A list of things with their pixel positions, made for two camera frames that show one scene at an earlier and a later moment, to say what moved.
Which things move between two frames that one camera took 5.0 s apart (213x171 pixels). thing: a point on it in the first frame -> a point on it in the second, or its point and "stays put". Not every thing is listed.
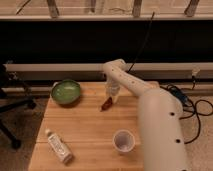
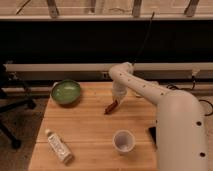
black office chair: [13, 94] stays put
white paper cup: [123, 141] stays put
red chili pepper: [107, 104] -> [110, 109]
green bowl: [66, 92] stays put
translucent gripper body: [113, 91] -> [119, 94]
